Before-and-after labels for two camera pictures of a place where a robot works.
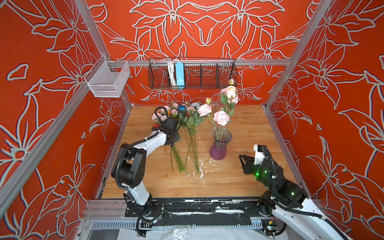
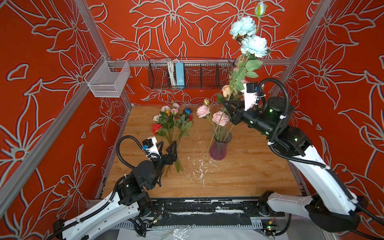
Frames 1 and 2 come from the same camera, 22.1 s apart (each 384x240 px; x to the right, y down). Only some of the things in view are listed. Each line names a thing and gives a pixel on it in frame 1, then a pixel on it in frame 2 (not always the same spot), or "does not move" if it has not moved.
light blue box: [180, 75] does not move
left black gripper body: [175, 136] -> [165, 159]
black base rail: [200, 212] does not move
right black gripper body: [258, 172] -> [237, 118]
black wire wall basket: [199, 73] does not move
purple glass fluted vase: [218, 146] does not move
